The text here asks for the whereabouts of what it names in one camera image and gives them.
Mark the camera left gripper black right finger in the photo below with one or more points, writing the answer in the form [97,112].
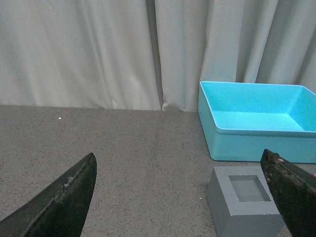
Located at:
[294,193]

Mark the camera left gripper black left finger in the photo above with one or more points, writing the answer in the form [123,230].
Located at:
[60,210]

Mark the gray block with square hole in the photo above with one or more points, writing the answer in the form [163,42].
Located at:
[241,204]

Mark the light blue plastic box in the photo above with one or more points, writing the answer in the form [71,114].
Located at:
[241,120]

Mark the white curtain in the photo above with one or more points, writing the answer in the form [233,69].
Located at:
[149,54]

